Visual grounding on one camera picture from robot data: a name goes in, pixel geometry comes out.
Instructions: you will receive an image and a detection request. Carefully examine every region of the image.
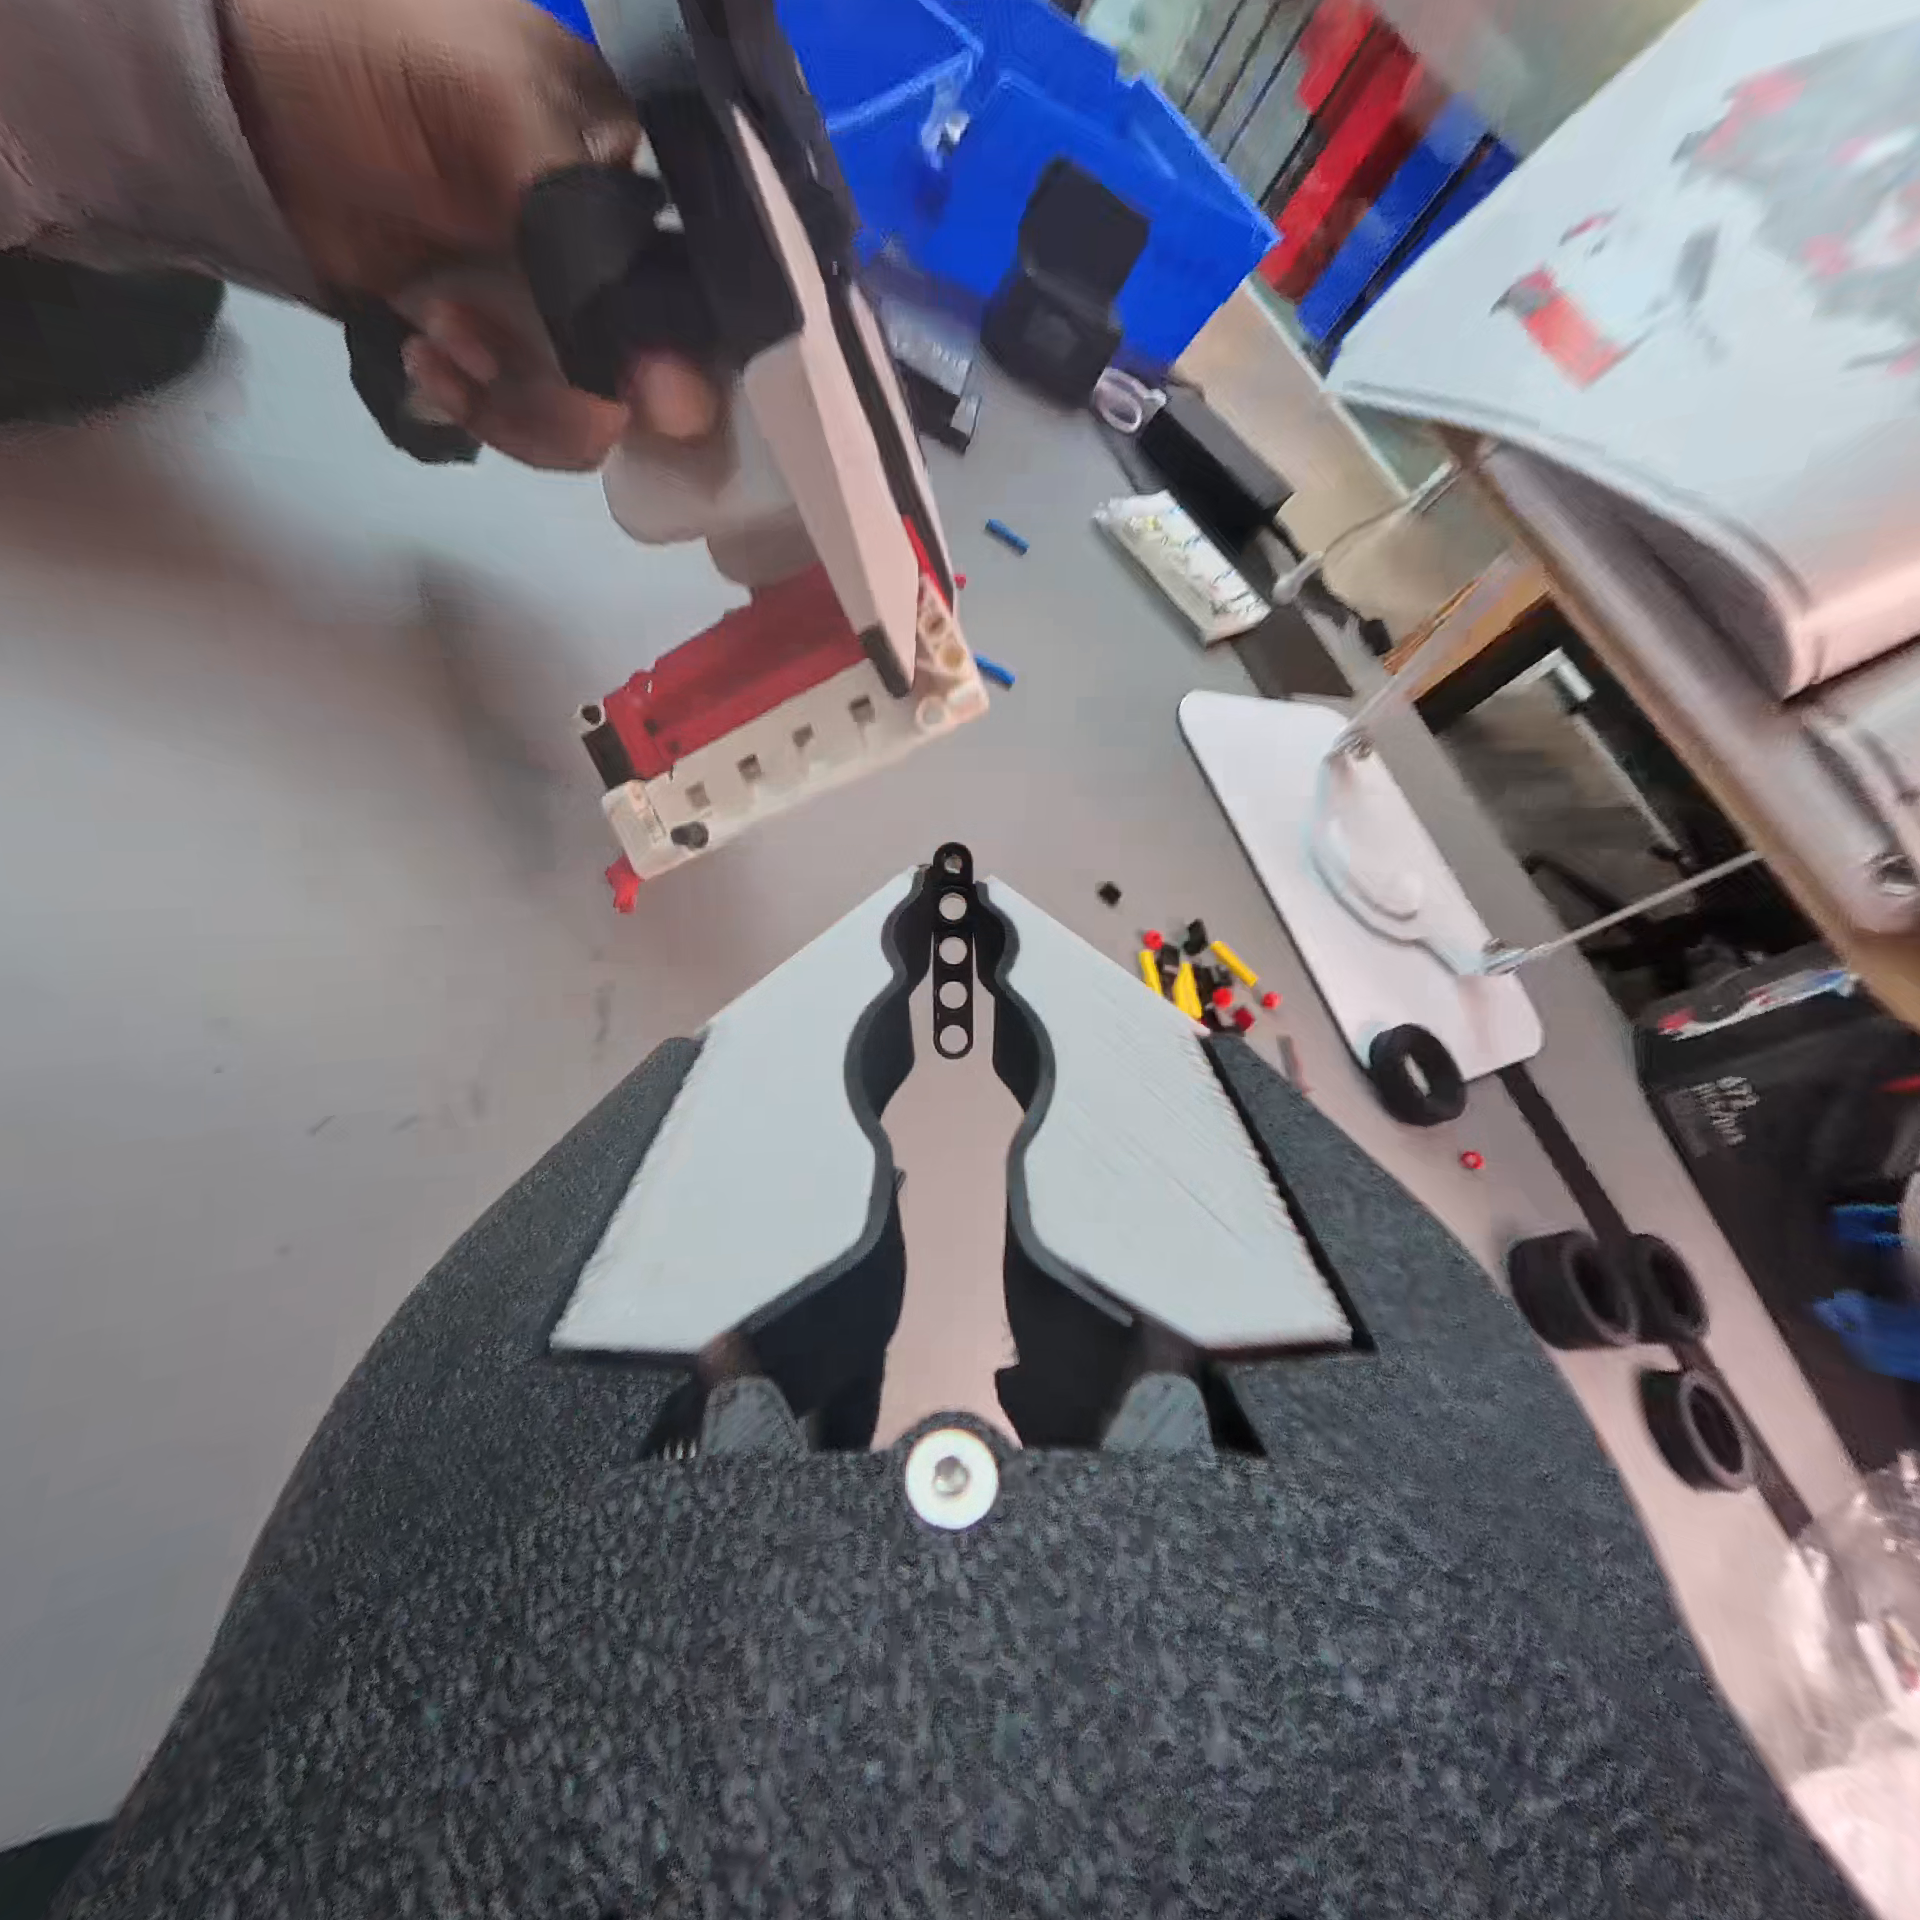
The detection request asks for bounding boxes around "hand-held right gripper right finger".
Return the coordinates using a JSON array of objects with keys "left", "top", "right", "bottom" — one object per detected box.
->
[{"left": 971, "top": 878, "right": 1354, "bottom": 1450}]

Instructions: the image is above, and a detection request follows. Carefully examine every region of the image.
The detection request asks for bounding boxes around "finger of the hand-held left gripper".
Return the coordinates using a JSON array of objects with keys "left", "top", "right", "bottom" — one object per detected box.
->
[{"left": 737, "top": 113, "right": 962, "bottom": 700}]

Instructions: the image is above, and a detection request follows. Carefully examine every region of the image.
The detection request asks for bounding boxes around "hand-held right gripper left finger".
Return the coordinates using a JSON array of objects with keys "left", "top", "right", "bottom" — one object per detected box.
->
[{"left": 552, "top": 866, "right": 936, "bottom": 1450}]

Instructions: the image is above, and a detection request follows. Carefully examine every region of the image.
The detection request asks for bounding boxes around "red white toy brick assembly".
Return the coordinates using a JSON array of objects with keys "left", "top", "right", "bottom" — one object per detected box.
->
[{"left": 584, "top": 562, "right": 993, "bottom": 917}]

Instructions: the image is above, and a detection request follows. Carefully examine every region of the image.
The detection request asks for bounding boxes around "black toy beam with holes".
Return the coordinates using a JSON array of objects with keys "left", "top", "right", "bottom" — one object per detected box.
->
[{"left": 928, "top": 843, "right": 985, "bottom": 1059}]

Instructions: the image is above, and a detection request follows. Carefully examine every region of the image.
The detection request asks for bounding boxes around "person's left forearm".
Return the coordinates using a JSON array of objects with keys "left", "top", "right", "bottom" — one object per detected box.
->
[{"left": 0, "top": 0, "right": 325, "bottom": 302}]

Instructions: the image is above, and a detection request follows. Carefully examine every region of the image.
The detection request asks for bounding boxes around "grey desk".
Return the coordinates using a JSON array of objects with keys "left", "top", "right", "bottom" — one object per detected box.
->
[{"left": 0, "top": 286, "right": 1920, "bottom": 1846}]

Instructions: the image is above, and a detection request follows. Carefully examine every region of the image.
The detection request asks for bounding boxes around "person's left hand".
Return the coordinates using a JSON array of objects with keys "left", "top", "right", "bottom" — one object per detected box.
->
[{"left": 224, "top": 0, "right": 724, "bottom": 473}]

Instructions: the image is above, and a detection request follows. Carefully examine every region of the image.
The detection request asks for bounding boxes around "pile of blue black pins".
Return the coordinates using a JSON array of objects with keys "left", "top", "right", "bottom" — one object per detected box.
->
[{"left": 977, "top": 517, "right": 1039, "bottom": 692}]

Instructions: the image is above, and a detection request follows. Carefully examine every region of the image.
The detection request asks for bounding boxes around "pile of yellow red pieces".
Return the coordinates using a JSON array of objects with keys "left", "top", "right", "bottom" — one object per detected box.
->
[{"left": 1097, "top": 882, "right": 1287, "bottom": 1038}]

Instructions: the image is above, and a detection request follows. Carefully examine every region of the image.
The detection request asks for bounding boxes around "black rubber toy tyre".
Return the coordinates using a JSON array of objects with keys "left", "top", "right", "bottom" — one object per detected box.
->
[
  {"left": 1368, "top": 1025, "right": 1469, "bottom": 1126},
  {"left": 1506, "top": 1230, "right": 1636, "bottom": 1353},
  {"left": 1628, "top": 1232, "right": 1713, "bottom": 1345},
  {"left": 1640, "top": 1366, "right": 1759, "bottom": 1494}
]

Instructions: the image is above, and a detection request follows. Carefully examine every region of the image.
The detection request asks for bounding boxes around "black charger case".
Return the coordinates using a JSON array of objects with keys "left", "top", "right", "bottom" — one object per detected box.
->
[{"left": 983, "top": 157, "right": 1155, "bottom": 405}]

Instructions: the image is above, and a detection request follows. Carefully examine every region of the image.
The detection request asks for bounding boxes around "shiny sticker sheet packet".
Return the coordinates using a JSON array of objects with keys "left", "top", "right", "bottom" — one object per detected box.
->
[{"left": 1095, "top": 492, "right": 1274, "bottom": 644}]

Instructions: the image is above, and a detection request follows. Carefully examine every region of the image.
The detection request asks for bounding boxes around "black power adapter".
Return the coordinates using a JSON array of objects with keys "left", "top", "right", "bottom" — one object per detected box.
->
[{"left": 1136, "top": 386, "right": 1296, "bottom": 520}]

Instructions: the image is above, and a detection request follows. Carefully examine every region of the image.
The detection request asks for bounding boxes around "white book stand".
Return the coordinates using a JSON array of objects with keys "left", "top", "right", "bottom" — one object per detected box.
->
[{"left": 1177, "top": 427, "right": 1920, "bottom": 1085}]

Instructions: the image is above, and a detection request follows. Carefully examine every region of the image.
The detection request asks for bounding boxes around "blue storage bin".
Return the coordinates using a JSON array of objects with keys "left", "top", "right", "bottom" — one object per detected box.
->
[{"left": 900, "top": 45, "right": 1280, "bottom": 378}]

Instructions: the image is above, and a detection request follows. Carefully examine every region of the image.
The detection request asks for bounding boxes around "black bag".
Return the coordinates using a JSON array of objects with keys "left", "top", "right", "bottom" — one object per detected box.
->
[{"left": 1632, "top": 960, "right": 1920, "bottom": 1480}]

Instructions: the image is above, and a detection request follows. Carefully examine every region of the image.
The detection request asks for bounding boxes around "clear plastic bag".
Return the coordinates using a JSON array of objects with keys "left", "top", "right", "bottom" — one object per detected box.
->
[{"left": 1776, "top": 1456, "right": 1920, "bottom": 1817}]

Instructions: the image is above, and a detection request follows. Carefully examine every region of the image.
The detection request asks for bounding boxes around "instruction manual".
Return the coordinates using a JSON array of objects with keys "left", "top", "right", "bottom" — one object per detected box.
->
[{"left": 1329, "top": 0, "right": 1920, "bottom": 700}]

